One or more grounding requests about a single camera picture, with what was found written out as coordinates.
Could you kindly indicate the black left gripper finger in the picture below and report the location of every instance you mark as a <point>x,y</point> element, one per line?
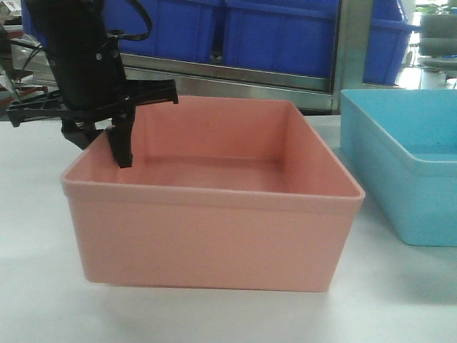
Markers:
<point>82,133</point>
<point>119,136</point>

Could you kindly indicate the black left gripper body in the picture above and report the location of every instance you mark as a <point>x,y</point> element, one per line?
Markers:
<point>92,86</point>

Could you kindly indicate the pink plastic box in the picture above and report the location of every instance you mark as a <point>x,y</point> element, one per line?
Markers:
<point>222,193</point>

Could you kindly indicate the light blue plastic box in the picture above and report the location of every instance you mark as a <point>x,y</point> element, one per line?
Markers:
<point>402,144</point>

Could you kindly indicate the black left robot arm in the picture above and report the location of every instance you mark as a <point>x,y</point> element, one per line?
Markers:
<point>70,27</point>

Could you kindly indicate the stainless steel shelf rack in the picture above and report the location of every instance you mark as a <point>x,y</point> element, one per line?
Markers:
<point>353,23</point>

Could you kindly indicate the dark blue crate far left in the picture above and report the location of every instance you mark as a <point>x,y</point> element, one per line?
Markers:
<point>27,22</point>

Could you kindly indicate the dark blue crate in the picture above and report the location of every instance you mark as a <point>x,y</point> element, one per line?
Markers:
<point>27,22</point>
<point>293,37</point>
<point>182,30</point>
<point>388,40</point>

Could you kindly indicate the dark blue crate middle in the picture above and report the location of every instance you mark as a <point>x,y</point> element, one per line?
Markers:
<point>293,37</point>

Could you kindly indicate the dark blue crate right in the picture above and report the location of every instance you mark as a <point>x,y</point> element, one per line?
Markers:
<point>388,40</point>

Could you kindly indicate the grey office chair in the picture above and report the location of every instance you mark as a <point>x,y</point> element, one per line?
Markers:
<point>437,46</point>

